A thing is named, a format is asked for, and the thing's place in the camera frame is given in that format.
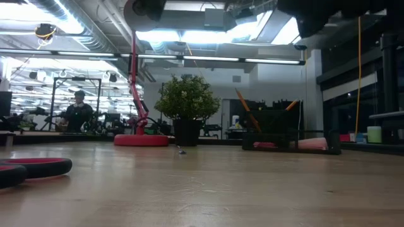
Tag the long linear ceiling light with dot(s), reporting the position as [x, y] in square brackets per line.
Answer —
[221, 58]

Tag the pink eraser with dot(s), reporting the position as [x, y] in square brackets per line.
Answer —
[265, 145]

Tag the small black binder clip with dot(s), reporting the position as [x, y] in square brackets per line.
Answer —
[182, 152]

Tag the small blue container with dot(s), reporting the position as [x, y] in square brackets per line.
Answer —
[360, 137]

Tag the yellow pencil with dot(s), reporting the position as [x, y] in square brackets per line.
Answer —
[292, 105]
[247, 110]

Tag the black metal stand frame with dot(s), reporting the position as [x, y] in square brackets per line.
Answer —
[75, 79]

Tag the dark background monitor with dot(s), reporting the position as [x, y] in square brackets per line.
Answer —
[4, 104]

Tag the black aluminium table frame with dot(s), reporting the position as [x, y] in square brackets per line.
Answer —
[217, 142]

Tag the person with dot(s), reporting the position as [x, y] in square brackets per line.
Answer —
[77, 115]

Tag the white wipes bottle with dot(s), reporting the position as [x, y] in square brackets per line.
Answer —
[235, 122]

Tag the small red box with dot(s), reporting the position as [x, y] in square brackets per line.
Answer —
[344, 138]

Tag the red and black scissors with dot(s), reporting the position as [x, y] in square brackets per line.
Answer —
[41, 168]

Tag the pale green container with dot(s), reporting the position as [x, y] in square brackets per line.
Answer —
[374, 135]

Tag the red desk lamp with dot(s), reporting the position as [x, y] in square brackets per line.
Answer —
[140, 140]

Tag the green potted plant black pot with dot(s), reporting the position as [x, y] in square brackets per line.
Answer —
[186, 97]

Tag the grey ceiling box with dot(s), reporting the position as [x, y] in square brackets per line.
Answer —
[214, 17]

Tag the black mesh desk organizer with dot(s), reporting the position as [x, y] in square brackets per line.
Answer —
[284, 121]

